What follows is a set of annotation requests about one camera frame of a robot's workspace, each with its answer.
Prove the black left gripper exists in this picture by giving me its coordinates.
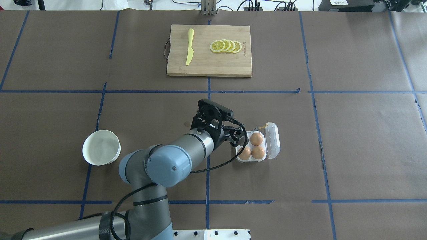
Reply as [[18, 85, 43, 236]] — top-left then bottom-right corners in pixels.
[[190, 99, 248, 150]]

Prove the clear plastic egg box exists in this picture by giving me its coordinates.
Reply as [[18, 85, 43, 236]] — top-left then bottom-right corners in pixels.
[[235, 122, 281, 163]]

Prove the brown egg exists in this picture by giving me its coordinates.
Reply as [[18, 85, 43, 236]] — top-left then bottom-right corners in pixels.
[[237, 146, 251, 161], [250, 132, 264, 146], [251, 146, 266, 160]]

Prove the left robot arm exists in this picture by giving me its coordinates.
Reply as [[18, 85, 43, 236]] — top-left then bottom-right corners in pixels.
[[1, 99, 249, 240]]

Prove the brown egg in box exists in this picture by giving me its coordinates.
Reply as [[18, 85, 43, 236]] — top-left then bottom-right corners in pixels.
[[237, 146, 251, 161], [251, 146, 266, 160]]

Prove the wooden cutting board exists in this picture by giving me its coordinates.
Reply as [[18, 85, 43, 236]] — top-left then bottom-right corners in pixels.
[[167, 24, 252, 78]]

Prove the yellow plastic knife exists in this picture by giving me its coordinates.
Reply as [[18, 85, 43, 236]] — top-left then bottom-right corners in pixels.
[[186, 28, 194, 66]]

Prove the lemon slice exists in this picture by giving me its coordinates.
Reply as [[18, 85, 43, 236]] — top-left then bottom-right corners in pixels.
[[226, 40, 235, 53], [209, 40, 226, 53], [232, 41, 242, 53], [221, 39, 231, 52]]

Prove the white paper bowl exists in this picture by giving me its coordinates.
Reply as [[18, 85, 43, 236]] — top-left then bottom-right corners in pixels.
[[82, 130, 121, 166]]

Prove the aluminium frame post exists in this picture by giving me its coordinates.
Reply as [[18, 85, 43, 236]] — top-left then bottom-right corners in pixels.
[[201, 0, 218, 15]]

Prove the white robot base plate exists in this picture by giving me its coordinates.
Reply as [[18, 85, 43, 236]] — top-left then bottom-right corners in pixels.
[[172, 229, 251, 240]]

